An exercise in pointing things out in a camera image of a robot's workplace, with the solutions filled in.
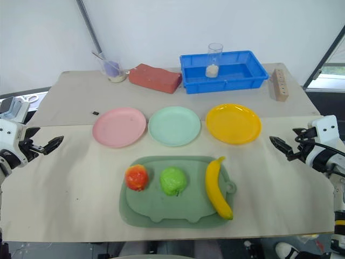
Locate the blue plastic bin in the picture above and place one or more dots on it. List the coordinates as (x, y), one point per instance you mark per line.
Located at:
(223, 78)

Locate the yellow banana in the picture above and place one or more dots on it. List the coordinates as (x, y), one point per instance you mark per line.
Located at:
(213, 186)

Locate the light green plate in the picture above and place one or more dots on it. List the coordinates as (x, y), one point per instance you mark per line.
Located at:
(174, 125)

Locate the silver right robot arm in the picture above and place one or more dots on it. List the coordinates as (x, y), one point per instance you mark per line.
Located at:
(335, 162)

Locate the white grey box device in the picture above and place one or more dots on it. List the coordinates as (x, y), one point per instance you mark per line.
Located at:
(14, 109)

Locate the wooden block with holes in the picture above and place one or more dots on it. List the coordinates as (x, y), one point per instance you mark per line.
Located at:
(279, 85)

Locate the green apple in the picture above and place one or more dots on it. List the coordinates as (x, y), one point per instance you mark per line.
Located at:
(173, 181)

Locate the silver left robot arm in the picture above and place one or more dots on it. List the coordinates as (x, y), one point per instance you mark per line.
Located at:
(8, 161)

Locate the green cutting board tray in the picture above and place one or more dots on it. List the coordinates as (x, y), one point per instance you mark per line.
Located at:
(172, 207)

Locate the red brick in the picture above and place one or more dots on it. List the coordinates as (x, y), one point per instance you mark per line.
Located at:
(154, 78)

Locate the grey metal pole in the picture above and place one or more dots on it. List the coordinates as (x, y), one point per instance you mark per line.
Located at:
(90, 28)

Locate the yellow plate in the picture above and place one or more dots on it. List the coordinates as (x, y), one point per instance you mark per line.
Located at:
(233, 123)

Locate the red apple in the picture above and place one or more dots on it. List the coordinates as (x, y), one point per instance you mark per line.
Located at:
(137, 178)

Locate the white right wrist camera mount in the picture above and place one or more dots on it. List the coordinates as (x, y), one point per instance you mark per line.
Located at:
(324, 129)

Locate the black frame strut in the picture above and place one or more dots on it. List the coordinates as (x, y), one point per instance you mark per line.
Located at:
(323, 58)

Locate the clear glass cylinder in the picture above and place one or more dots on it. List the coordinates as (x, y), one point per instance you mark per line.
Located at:
(213, 63)

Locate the white black shoe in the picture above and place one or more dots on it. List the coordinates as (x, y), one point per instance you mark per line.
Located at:
(286, 251)

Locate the glass stirring rod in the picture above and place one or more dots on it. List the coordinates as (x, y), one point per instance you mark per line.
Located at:
(97, 55)

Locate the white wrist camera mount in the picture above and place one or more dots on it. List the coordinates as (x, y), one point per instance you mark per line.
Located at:
(324, 129)
(8, 132)

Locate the glass beaker with purple scoop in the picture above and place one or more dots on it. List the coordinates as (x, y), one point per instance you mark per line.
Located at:
(112, 70)

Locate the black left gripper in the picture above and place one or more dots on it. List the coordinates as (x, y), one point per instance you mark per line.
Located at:
(27, 151)

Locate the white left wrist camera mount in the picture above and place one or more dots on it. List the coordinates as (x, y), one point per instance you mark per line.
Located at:
(8, 132)

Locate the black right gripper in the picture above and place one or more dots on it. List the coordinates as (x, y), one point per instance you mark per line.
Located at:
(303, 151)

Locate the pink plate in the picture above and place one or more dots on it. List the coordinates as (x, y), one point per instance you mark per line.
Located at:
(119, 126)

